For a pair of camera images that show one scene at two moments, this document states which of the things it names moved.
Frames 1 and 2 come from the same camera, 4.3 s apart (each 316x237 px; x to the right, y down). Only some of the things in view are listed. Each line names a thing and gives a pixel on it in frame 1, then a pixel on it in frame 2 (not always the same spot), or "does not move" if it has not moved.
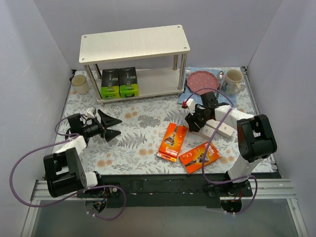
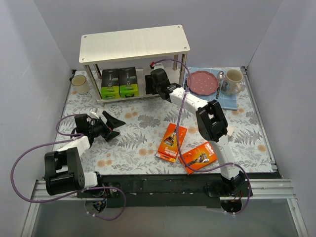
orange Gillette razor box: (172, 138) does not move
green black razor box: (128, 85) does not move
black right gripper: (191, 122) -> (148, 84)
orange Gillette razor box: (192, 160) does not move
